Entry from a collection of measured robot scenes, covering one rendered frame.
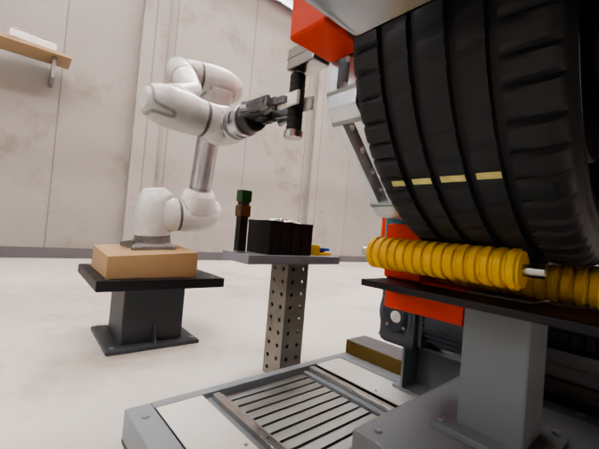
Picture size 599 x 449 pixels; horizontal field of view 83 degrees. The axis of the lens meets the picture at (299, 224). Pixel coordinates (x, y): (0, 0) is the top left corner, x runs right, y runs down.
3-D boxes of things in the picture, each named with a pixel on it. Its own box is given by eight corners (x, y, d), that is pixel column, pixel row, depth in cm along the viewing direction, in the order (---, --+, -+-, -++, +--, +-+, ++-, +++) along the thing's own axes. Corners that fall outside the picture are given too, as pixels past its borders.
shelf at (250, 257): (248, 264, 106) (249, 254, 106) (221, 257, 119) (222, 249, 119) (339, 264, 134) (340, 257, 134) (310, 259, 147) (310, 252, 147)
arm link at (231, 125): (221, 134, 94) (232, 131, 89) (224, 102, 94) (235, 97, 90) (249, 142, 100) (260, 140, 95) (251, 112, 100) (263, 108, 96)
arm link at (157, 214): (129, 232, 156) (131, 185, 155) (169, 232, 167) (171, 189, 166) (137, 237, 143) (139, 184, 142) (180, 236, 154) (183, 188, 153)
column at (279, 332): (278, 380, 120) (288, 263, 121) (262, 370, 128) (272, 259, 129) (299, 374, 127) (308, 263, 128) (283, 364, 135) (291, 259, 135)
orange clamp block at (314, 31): (367, 48, 50) (324, 19, 44) (329, 65, 56) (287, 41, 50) (371, 2, 50) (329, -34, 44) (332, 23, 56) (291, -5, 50)
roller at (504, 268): (537, 296, 42) (541, 249, 42) (353, 265, 64) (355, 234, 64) (550, 293, 46) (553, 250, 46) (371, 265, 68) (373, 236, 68)
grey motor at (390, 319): (530, 469, 71) (542, 302, 72) (368, 387, 102) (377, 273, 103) (552, 439, 83) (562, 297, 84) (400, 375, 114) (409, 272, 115)
